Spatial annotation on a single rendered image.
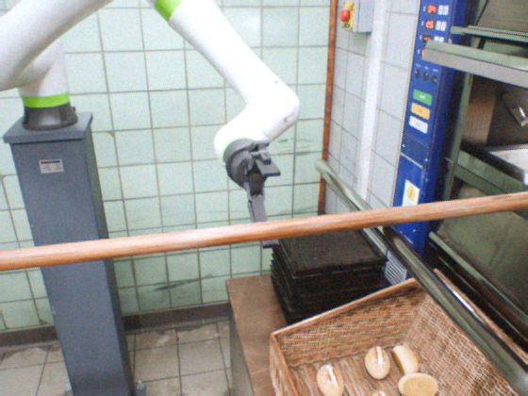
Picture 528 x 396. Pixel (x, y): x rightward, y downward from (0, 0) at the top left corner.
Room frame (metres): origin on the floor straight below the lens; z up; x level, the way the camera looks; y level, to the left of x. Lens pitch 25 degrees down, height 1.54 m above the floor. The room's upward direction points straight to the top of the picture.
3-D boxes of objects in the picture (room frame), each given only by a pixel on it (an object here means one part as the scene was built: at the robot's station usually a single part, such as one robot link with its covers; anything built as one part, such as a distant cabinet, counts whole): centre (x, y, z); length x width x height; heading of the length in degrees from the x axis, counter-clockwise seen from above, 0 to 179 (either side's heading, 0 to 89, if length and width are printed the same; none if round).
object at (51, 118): (1.27, 0.60, 1.23); 0.26 x 0.15 x 0.06; 13
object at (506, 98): (1.07, -0.62, 1.28); 0.09 x 0.02 x 0.09; 102
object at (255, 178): (0.84, 0.02, 1.20); 0.09 x 0.07 x 0.08; 12
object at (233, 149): (0.91, 0.03, 1.20); 0.12 x 0.06 x 0.09; 102
